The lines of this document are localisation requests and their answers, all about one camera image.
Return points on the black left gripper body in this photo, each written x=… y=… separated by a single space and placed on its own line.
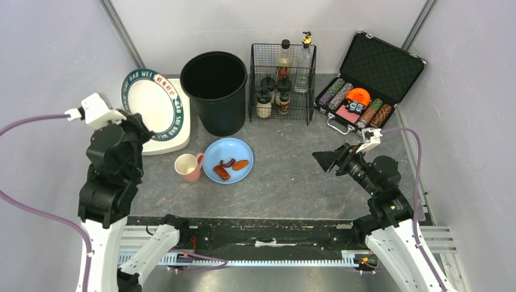
x=139 y=128

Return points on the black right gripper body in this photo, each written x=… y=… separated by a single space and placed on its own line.
x=340 y=160

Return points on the white patterned rim plate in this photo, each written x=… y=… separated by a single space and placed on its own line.
x=148 y=93

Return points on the small dark spice jar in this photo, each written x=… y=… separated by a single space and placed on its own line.
x=284 y=100

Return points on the spice jar black lid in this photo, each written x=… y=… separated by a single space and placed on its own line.
x=284 y=85
x=263 y=106
x=268 y=83

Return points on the clear bottle gold pump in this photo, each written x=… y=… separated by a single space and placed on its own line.
x=303 y=65

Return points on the sauce bottle red label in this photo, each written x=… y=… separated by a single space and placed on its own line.
x=283 y=60

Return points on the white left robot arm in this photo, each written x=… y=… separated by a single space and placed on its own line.
x=113 y=177

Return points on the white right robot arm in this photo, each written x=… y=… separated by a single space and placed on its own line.
x=390 y=230

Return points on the pink card deck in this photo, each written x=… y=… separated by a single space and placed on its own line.
x=347 y=115

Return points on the white rectangular basin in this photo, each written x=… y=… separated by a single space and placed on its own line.
x=179 y=135

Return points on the blue dice box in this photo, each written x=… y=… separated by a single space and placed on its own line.
x=356 y=107

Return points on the brown poker chip roll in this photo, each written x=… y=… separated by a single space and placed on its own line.
x=381 y=115

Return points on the green brown chip roll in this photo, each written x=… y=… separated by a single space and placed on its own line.
x=369 y=113

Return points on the pink poker chip roll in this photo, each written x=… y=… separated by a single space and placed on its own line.
x=339 y=96

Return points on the orange round toy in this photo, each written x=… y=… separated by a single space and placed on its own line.
x=359 y=95

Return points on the green poker chip roll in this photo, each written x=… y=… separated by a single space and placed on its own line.
x=331 y=92

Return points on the black poker chip case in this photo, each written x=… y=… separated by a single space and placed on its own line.
x=387 y=72

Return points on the orange nugget toy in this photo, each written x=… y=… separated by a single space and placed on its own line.
x=239 y=165

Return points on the red-brown meat roll toy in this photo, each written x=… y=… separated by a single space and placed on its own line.
x=221 y=172

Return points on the black trash bin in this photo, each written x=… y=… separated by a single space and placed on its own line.
x=215 y=83

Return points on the brown octopus tentacle toy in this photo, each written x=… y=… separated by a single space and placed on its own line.
x=230 y=163

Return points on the blue plate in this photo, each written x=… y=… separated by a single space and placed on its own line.
x=225 y=149

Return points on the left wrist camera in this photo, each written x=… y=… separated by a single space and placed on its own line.
x=96 y=111

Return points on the pink handled cream mug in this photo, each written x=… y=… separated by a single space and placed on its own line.
x=189 y=166

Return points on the black wire basket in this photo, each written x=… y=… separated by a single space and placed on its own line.
x=263 y=62

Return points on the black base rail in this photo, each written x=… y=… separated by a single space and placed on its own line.
x=270 y=239

